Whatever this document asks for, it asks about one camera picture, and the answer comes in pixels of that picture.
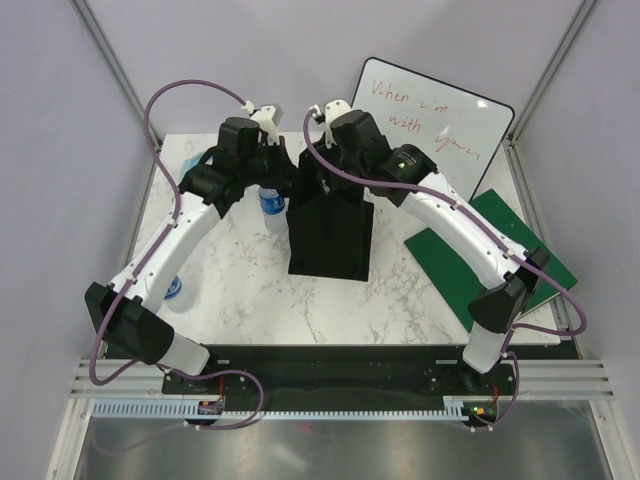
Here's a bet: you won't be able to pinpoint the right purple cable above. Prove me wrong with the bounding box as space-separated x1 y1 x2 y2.
303 104 587 361

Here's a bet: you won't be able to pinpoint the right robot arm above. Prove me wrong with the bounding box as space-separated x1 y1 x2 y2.
320 101 550 394

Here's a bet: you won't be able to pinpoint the blue headphones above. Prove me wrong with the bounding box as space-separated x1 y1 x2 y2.
179 151 212 181

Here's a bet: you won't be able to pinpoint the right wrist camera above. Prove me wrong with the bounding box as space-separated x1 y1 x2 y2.
309 99 352 130

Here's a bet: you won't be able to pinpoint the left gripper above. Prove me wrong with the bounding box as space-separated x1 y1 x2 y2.
241 137 301 190

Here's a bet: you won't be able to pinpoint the whiteboard with red writing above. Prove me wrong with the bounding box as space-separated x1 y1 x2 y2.
352 57 515 200

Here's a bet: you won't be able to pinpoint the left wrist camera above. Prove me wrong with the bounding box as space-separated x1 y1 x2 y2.
241 101 284 146

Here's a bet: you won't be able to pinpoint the water bottle near bag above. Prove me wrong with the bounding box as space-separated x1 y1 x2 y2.
258 186 286 233

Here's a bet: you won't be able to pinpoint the green board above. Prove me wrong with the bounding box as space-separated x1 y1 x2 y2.
403 188 580 334

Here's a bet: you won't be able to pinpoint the black canvas bag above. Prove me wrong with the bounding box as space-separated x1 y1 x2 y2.
287 149 374 282

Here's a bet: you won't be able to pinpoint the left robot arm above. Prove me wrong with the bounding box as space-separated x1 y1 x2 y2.
85 105 296 393

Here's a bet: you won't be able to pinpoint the water bottle front left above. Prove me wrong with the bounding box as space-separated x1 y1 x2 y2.
164 275 195 314

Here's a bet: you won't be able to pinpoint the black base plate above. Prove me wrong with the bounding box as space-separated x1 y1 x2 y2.
162 345 515 410

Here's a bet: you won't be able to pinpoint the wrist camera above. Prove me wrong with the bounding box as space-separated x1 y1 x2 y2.
309 99 352 130
241 101 284 146

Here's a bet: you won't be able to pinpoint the white cable duct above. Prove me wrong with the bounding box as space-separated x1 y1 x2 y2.
91 399 469 421

